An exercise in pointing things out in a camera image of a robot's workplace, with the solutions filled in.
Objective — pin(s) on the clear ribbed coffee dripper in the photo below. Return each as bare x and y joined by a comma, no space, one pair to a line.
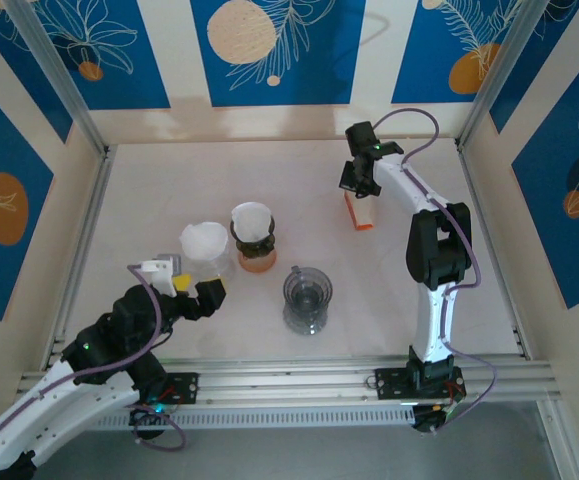
221,267

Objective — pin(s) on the orange filter holder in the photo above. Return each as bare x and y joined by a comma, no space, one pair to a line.
364,226

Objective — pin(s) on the orange transparent coffee dripper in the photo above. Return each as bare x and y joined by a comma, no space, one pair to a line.
258,264

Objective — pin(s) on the olive green coffee dripper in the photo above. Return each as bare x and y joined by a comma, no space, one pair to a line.
256,247

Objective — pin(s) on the grey transparent coffee dripper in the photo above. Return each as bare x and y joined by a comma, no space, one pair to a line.
319,290

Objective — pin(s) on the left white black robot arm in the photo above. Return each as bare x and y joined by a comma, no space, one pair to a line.
44,415

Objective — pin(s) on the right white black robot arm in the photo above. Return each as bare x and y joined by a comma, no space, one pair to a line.
434,320

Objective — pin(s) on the aluminium side rail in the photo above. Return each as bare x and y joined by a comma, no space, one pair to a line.
479,200
84,225

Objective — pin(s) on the long aluminium base rail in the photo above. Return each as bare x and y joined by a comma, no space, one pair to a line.
289,380

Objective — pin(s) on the aluminium frame post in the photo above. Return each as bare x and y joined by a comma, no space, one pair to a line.
64,85
499,65

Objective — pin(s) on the aluminium frame leg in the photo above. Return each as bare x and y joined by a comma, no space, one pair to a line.
559,440

